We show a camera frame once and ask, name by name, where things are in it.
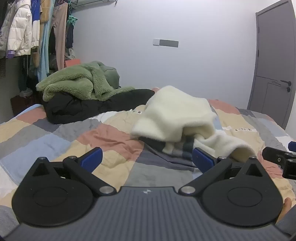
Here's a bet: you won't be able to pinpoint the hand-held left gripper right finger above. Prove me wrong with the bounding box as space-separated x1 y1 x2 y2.
178 147 266 196

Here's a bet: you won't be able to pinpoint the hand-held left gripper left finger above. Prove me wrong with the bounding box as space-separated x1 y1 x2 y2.
31 147 117 197

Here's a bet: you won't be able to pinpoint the cream striped sweater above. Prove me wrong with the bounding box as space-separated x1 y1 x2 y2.
131 85 258 163

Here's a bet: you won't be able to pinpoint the patchwork quilt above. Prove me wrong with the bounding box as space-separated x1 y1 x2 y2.
0 87 296 234

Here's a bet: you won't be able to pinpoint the black puffer jacket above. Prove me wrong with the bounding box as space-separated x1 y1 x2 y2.
43 88 155 124

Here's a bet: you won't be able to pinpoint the green fleece jacket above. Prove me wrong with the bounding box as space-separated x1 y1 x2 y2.
36 61 136 102

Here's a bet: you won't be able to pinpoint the grey-green garment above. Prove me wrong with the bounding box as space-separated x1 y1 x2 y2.
99 61 121 90

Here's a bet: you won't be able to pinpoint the dark red box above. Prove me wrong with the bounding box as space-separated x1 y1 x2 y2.
10 94 44 116

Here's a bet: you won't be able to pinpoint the grey door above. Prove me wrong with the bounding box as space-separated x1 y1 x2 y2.
246 0 296 130

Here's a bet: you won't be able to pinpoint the pink box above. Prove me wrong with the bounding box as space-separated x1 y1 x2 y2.
64 59 80 68

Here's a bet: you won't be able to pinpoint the light blue garment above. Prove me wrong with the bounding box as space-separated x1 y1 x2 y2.
37 0 56 81

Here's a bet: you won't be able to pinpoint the beige pants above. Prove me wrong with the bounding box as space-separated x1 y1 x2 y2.
51 2 69 70

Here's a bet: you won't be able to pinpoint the blue and white jacket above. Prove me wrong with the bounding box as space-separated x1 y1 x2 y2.
30 0 42 48

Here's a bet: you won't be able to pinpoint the white puffer jacket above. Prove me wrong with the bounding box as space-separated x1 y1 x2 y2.
0 0 33 58

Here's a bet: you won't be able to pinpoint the tan fuzzy coat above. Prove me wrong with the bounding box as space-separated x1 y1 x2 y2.
31 0 52 67

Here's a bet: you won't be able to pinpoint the white air conditioner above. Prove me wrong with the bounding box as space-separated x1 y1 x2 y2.
69 0 119 9

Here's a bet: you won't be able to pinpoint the black door handle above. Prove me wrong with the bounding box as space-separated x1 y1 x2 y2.
280 79 292 93

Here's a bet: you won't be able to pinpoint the grey wall switch panel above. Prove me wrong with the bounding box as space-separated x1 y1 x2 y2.
153 39 179 48

